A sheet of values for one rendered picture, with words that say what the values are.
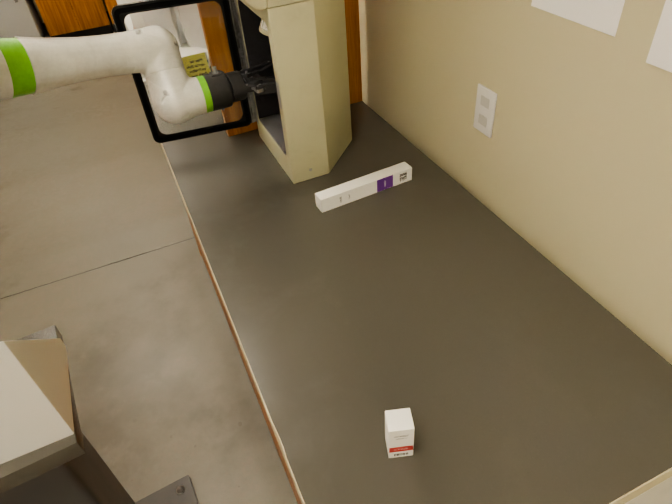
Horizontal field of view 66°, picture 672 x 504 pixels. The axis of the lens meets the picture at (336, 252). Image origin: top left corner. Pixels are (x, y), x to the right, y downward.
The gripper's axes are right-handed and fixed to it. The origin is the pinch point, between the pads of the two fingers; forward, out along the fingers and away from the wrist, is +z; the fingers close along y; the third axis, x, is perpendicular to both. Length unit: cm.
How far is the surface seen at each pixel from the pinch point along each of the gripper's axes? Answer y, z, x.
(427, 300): -70, -4, 26
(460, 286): -70, 4, 26
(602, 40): -70, 29, -21
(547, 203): -66, 30, 16
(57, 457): -67, -79, 28
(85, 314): 75, -91, 121
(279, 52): -13.4, -9.8, -11.0
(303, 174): -13.5, -7.4, 23.8
